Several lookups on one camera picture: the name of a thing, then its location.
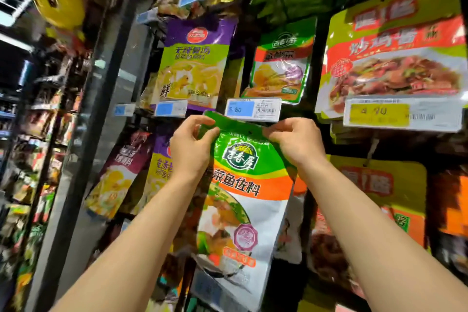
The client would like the person's left forearm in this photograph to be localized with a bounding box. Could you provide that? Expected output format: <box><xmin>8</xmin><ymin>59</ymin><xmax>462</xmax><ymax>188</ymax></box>
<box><xmin>51</xmin><ymin>175</ymin><xmax>207</xmax><ymax>312</ymax></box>

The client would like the person's right hand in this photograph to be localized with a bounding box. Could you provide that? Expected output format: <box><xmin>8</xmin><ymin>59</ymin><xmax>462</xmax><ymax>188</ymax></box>
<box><xmin>262</xmin><ymin>117</ymin><xmax>327</xmax><ymax>172</ymax></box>

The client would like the person's left hand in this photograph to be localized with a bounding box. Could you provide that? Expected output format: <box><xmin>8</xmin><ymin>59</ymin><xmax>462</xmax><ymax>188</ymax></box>
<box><xmin>169</xmin><ymin>115</ymin><xmax>220</xmax><ymax>186</ymax></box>

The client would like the black display shelf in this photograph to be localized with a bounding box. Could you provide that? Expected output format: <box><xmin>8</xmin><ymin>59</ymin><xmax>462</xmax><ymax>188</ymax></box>
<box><xmin>33</xmin><ymin>0</ymin><xmax>468</xmax><ymax>312</ymax></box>

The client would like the green orange seasoning packet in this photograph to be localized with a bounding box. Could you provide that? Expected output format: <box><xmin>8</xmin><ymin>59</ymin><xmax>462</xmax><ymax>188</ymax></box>
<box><xmin>190</xmin><ymin>110</ymin><xmax>297</xmax><ymax>312</ymax></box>

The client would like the stack of small green packets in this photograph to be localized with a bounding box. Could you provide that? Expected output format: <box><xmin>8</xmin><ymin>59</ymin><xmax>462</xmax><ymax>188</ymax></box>
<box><xmin>241</xmin><ymin>17</ymin><xmax>317</xmax><ymax>105</ymax></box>

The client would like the person's right forearm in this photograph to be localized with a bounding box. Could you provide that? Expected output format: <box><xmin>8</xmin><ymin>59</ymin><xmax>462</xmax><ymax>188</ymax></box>
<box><xmin>296</xmin><ymin>160</ymin><xmax>468</xmax><ymax>312</ymax></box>

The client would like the stack of green orange packets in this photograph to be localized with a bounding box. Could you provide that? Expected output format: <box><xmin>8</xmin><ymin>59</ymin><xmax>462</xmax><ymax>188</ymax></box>
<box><xmin>274</xmin><ymin>175</ymin><xmax>309</xmax><ymax>265</ymax></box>

